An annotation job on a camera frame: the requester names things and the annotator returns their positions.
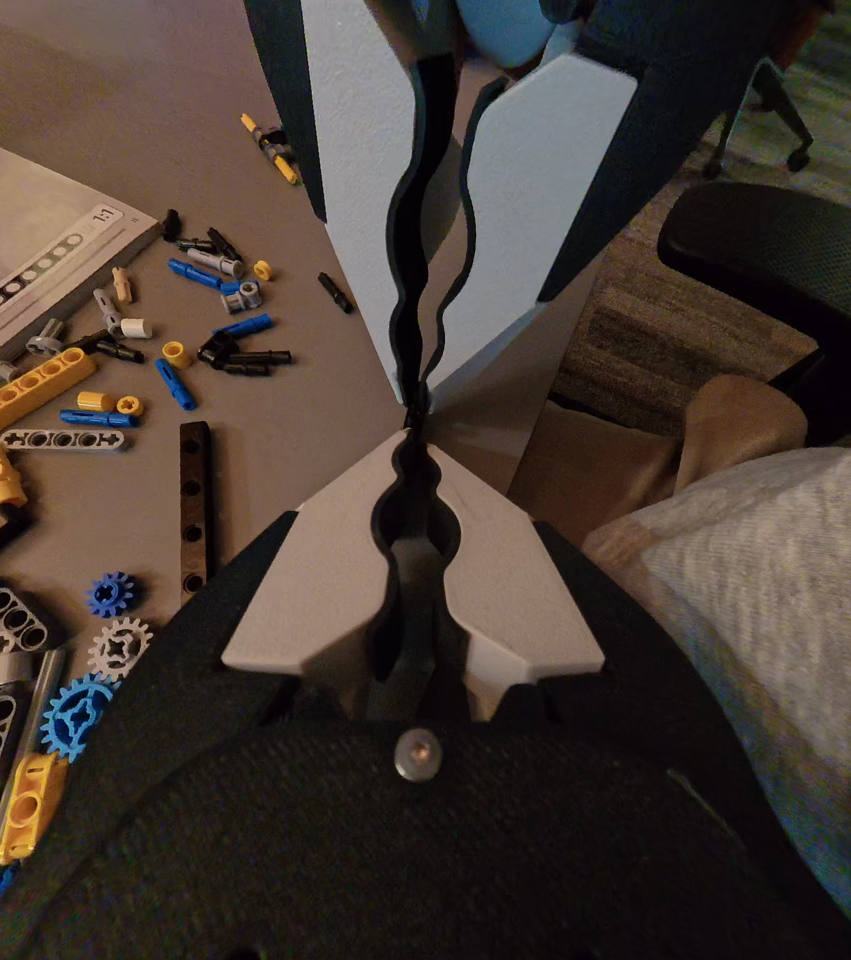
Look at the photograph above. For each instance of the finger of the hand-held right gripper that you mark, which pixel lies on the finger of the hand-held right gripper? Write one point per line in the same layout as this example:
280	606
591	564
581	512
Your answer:
358	150
530	187

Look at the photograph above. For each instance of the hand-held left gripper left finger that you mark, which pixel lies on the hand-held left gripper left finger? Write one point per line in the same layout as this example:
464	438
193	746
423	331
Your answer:
313	592

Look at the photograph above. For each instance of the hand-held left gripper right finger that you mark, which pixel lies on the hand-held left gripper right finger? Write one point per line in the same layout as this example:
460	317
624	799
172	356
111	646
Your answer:
515	592

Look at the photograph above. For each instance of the yellow axle lego assembly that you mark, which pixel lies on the yellow axle lego assembly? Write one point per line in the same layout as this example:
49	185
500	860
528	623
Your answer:
272	146

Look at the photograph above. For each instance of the long black lego beam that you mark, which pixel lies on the long black lego beam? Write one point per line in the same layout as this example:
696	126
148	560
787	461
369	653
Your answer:
195	510

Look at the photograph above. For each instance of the black lego pin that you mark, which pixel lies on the black lego pin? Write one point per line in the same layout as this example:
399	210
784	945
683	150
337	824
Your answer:
122	351
189	244
223	244
264	356
335	292
245	369
88	341

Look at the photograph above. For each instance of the small yellow lego pulley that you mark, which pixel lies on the small yellow lego pulley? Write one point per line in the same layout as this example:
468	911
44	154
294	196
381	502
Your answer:
263	271

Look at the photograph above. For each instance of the long grey lego pin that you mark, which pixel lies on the long grey lego pin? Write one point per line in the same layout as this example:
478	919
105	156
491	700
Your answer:
215	262

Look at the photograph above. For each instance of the grey lego connector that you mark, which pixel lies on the grey lego connector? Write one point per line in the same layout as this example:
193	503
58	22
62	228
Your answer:
240	298
45	337

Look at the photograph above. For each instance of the short black lego piece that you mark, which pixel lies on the short black lego piece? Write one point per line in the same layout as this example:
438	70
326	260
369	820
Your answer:
172	225

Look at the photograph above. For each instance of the grey lego gear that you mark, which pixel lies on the grey lego gear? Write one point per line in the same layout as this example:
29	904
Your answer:
119	649

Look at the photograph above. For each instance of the small dark blue lego gear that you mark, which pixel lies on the small dark blue lego gear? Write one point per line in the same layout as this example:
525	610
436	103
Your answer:
110	594

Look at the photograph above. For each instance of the long blue lego pin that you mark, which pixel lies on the long blue lego pin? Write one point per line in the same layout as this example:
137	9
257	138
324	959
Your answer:
197	274

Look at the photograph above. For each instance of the black lego connector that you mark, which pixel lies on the black lego connector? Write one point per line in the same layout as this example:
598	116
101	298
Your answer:
215	349

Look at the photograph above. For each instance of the yellow lego cross bush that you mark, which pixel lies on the yellow lego cross bush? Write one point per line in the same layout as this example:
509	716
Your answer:
130	406

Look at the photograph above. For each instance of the large light blue lego gear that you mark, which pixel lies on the large light blue lego gear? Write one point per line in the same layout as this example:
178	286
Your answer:
80	716

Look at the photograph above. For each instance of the tan lego pin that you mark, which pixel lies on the tan lego pin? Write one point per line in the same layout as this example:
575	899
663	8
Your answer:
122	285

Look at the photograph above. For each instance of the blue lego axle pin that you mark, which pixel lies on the blue lego axle pin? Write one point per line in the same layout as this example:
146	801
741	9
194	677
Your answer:
99	418

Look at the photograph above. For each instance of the white lego cylinder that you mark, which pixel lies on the white lego cylinder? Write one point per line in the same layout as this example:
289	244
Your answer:
135	328

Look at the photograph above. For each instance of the yellow lego cylinder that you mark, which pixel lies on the yellow lego cylinder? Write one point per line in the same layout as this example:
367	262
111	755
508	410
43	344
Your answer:
95	401

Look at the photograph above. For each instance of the thin grey lego liftarm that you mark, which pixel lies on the thin grey lego liftarm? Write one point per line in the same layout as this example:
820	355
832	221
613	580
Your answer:
62	440

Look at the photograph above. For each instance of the grey lego axle rod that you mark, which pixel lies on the grey lego axle rod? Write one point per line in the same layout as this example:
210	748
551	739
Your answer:
34	742

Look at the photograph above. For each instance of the lego instruction booklet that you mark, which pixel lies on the lego instruction booklet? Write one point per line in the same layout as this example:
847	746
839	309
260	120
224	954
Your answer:
20	225

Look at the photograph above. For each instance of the long yellow lego beam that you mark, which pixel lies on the long yellow lego beam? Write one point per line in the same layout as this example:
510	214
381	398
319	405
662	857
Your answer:
20	397

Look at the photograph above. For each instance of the yellow lego connector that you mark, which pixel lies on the yellow lego connector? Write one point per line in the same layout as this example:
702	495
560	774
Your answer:
32	806

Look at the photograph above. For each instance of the short grey lego pin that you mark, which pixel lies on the short grey lego pin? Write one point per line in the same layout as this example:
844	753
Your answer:
5	370

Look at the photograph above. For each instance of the black swivel chair base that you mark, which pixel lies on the black swivel chair base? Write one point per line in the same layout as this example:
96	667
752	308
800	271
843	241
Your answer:
770	97

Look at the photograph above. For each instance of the black office chair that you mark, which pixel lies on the black office chair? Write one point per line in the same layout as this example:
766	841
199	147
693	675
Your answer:
770	240

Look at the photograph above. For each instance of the person's grey sweater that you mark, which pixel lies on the person's grey sweater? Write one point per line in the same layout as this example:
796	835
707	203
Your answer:
770	600

